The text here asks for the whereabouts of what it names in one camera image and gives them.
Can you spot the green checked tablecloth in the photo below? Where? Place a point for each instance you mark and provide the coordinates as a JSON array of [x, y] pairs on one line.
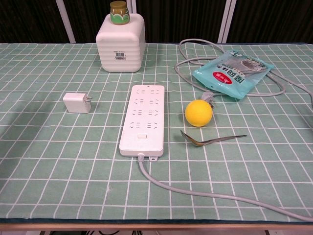
[[49, 147]]

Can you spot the yellow ball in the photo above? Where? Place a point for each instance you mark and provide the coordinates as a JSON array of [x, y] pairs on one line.
[[198, 113]]

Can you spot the white power strip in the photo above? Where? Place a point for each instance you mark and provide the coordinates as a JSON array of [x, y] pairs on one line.
[[141, 144]]

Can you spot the white charger plug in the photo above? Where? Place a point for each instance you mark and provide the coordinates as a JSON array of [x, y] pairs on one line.
[[75, 102]]

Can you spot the teal plastic product bag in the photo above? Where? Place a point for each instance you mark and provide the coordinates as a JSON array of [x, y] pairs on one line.
[[227, 78]]

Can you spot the white partition frame post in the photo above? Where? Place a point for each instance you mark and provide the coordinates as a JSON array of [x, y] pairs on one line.
[[132, 6], [66, 22], [226, 22]]

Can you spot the white ribbed plastic container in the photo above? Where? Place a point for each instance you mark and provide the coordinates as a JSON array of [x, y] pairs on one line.
[[119, 44]]

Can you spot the green jar with gold lid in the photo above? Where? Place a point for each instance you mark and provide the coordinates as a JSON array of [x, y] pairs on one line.
[[119, 12]]

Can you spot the metal spoon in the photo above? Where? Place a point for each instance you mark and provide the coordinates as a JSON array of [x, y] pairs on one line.
[[195, 142]]

